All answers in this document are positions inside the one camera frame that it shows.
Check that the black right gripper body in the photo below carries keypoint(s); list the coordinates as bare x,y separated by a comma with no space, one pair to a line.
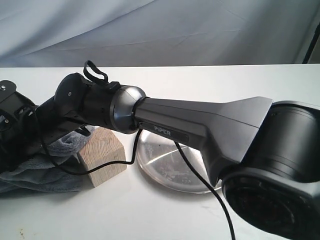
23,131

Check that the grey fleece cloth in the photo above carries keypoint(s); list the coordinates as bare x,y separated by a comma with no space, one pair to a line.
40,175

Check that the wooden block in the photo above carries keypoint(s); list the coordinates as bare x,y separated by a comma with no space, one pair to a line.
103,147

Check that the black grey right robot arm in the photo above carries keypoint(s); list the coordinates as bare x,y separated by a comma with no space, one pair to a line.
265,153

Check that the white backdrop cloth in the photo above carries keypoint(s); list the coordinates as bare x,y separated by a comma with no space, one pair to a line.
154,33

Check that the round steel plate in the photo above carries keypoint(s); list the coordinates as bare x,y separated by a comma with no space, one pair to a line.
161,161

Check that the black stand pole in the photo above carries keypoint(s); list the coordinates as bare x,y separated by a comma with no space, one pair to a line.
310,41

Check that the wrist camera with black bracket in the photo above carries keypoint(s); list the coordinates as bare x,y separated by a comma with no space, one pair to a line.
10,99

